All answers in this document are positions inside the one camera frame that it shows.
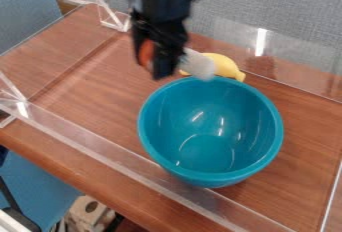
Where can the clear acrylic front barrier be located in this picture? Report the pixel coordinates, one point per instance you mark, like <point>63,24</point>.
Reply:
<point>202,200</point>

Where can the beige block with hole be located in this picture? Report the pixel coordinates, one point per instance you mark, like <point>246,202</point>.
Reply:
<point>88,215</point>

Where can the yellow plush banana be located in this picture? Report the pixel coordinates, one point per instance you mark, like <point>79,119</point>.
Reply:
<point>227,66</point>

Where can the clear acrylic back barrier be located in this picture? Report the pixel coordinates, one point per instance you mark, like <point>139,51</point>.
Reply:
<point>298,63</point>

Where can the plush mushroom with orange cap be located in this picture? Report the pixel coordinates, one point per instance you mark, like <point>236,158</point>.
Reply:
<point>163,61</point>

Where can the clear acrylic barrier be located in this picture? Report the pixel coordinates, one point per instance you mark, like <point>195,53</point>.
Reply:
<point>298,63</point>
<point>202,200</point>

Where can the clear acrylic corner bracket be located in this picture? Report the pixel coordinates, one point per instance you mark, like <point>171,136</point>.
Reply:
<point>109,17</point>

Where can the blue plastic bowl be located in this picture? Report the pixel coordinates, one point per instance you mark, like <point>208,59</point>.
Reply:
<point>211,132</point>

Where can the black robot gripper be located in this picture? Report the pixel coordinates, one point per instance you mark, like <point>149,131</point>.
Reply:
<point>157,22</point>

